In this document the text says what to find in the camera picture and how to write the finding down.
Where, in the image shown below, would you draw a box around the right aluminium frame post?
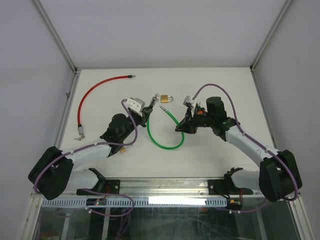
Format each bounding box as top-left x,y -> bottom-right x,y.
250,0 -> 294,71

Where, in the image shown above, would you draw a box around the green cable lock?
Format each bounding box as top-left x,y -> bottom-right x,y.
146,105 -> 185,151

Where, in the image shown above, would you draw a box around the red cable lock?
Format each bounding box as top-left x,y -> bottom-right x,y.
76,74 -> 136,136

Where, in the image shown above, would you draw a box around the large brass padlock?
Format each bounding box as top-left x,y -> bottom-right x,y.
160,94 -> 174,103

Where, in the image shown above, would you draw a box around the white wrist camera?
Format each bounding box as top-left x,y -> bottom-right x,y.
183,95 -> 197,109
125,97 -> 146,114

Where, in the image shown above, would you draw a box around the left aluminium frame post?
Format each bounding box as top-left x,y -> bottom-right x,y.
31,0 -> 78,73

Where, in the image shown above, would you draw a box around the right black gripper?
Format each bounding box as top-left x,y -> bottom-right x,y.
174,107 -> 215,135

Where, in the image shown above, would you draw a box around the right black mount plate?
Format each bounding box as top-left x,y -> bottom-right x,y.
207,179 -> 227,196

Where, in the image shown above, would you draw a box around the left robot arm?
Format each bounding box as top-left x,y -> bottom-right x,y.
28,105 -> 153,200

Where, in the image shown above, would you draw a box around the red lock keys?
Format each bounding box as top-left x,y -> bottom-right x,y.
74,134 -> 85,141

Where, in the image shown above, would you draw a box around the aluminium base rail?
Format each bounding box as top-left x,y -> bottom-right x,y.
31,176 -> 300,200

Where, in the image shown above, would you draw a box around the black mount plate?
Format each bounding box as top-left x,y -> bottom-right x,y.
207,179 -> 227,196
76,179 -> 121,196

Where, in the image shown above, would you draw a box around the aluminium frame post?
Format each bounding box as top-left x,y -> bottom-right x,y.
250,0 -> 294,71
31,0 -> 78,73

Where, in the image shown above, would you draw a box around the black head key bunch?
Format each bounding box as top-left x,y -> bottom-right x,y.
197,102 -> 202,111

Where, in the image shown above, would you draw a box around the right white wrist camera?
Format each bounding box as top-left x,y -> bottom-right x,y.
183,95 -> 197,109

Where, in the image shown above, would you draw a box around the slotted cable duct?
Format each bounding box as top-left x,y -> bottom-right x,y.
42,196 -> 227,208

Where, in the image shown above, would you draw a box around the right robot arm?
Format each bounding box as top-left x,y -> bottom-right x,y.
175,96 -> 303,202

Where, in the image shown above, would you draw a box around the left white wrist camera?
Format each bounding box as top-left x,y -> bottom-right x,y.
125,97 -> 146,114

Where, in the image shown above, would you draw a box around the left black mount plate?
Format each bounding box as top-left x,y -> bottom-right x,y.
76,179 -> 121,196

